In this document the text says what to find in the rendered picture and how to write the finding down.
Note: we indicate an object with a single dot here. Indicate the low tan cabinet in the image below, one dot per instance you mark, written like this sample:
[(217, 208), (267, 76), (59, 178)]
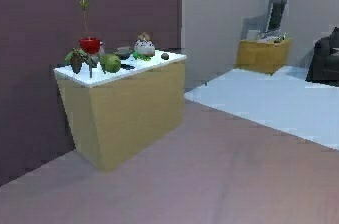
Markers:
[(263, 55)]

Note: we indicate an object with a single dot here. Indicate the dark leafy house plant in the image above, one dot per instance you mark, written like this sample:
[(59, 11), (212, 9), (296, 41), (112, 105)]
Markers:
[(77, 61)]

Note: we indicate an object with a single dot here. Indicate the tan cabinet with white top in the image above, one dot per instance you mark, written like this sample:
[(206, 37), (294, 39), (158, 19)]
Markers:
[(133, 110)]

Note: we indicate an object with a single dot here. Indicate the small dark round object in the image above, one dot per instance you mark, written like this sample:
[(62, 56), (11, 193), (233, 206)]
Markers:
[(165, 56)]

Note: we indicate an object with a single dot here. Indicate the green round fruit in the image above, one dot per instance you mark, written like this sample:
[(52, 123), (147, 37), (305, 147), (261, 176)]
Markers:
[(110, 63)]

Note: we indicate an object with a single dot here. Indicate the dark grey bowl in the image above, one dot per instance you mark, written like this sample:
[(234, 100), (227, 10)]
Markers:
[(123, 52)]

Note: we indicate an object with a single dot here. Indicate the flat black object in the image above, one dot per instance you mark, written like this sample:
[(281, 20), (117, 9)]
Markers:
[(127, 67)]

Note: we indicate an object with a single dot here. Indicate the television set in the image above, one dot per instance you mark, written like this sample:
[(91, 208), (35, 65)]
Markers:
[(274, 17)]

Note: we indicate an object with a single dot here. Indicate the white speckled round vase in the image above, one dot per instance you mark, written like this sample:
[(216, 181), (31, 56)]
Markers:
[(144, 46)]

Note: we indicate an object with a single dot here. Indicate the black sofa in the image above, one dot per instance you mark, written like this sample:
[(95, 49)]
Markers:
[(337, 60)]

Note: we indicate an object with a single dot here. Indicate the small green object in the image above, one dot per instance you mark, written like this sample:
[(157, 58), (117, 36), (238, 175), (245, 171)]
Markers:
[(141, 56)]

